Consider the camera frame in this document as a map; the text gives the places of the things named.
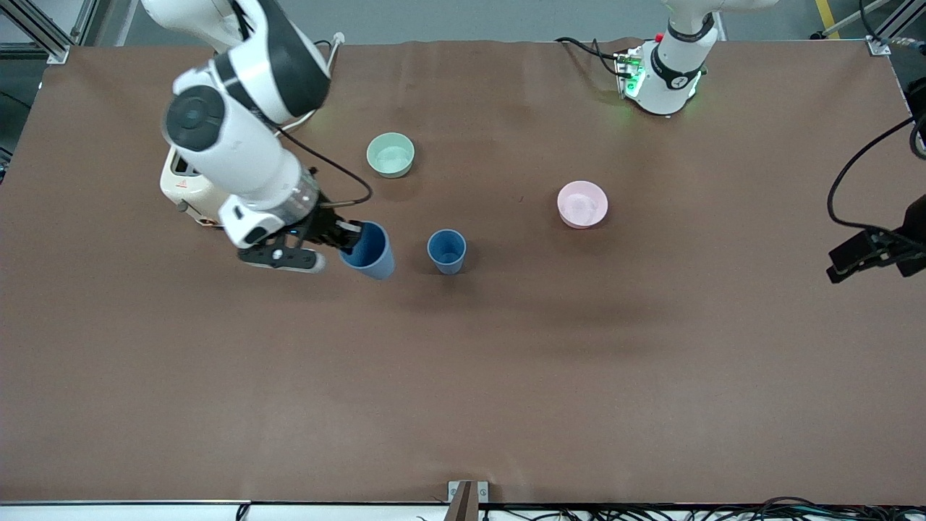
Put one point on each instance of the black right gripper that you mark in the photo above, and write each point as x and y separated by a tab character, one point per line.
323	224

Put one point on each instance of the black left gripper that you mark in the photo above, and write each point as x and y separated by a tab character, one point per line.
913	233

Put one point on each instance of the blue ribbed plastic cup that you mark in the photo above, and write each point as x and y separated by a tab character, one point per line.
446	253
372	257

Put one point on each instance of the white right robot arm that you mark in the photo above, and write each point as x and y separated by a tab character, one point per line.
239	145

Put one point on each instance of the green bowl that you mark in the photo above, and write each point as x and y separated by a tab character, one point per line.
391	155

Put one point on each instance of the cream white toaster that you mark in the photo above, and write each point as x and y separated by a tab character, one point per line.
181	192

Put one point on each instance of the brown table cover sheet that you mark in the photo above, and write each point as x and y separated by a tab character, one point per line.
463	376

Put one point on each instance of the pink bowl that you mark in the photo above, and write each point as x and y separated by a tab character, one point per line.
582	205

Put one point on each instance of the pale tripod leg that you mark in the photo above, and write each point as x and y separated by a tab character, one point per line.
843	23

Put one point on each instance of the aluminium frame post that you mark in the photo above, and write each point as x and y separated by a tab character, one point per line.
43	36
886	40

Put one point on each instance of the grey metal table bracket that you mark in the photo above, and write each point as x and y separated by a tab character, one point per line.
468	496

